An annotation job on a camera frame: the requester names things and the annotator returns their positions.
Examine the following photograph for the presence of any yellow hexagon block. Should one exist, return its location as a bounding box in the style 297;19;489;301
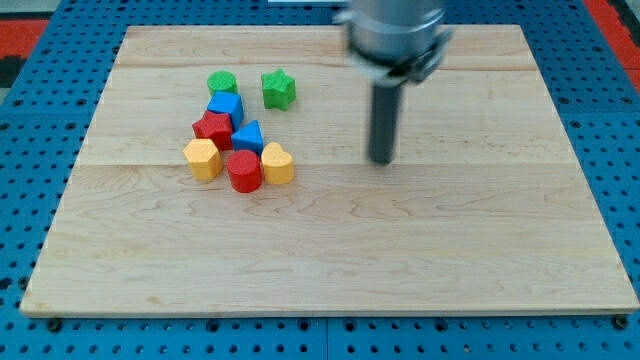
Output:
183;139;222;181

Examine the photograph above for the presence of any red star block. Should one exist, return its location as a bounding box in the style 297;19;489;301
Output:
192;111;233;151

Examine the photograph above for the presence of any blue cube block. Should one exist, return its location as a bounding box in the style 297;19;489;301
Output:
207;91;245;131

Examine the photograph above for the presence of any light wooden board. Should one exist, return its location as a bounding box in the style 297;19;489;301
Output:
20;25;639;318

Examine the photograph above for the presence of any blue triangle block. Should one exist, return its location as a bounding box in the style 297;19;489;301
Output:
231;120;264;156

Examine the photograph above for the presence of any green cylinder block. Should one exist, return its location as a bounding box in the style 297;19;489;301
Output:
206;70;239;97

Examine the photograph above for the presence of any red cylinder block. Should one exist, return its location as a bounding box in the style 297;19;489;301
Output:
226;150;263;193

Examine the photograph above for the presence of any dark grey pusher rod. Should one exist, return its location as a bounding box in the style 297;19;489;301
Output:
368;83;403;165

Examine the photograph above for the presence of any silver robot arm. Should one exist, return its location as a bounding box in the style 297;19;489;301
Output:
334;0;453;165

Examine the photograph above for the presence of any green star block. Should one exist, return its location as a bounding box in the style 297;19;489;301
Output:
261;69;296;111

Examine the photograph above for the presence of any yellow heart block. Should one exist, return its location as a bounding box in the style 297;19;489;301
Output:
261;142;295;184

